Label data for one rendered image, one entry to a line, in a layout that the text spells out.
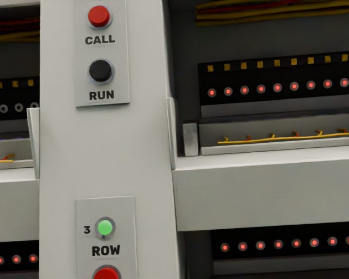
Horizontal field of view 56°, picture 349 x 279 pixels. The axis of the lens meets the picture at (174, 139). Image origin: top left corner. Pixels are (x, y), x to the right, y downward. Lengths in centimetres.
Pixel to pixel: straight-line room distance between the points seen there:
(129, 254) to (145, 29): 16
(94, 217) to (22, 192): 6
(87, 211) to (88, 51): 12
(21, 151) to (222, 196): 18
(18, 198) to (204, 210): 13
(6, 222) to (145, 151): 11
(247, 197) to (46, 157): 14
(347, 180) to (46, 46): 24
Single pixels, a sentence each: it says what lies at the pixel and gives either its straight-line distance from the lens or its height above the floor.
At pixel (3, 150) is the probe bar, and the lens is 33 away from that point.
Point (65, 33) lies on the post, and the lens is 28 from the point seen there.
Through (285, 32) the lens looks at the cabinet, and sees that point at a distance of 50.
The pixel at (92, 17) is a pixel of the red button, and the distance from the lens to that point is 27.
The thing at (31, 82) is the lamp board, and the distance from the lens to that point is 46.
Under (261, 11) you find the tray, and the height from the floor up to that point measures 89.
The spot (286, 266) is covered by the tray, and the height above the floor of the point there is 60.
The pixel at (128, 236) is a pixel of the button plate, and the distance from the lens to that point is 23.
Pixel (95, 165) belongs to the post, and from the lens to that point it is 24.
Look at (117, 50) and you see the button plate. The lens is 26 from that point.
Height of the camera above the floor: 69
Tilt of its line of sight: 10 degrees up
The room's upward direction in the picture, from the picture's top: 4 degrees counter-clockwise
